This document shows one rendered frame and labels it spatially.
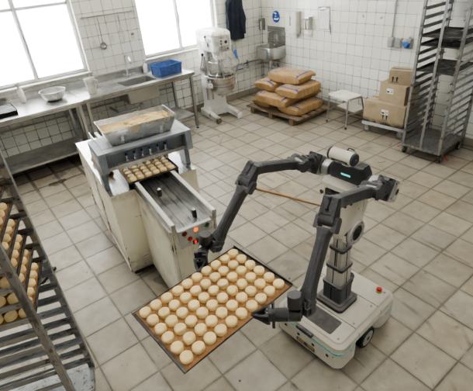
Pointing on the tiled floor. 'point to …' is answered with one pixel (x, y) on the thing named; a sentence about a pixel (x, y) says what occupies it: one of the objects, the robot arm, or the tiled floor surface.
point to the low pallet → (287, 114)
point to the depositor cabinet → (127, 208)
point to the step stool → (346, 102)
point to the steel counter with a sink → (75, 98)
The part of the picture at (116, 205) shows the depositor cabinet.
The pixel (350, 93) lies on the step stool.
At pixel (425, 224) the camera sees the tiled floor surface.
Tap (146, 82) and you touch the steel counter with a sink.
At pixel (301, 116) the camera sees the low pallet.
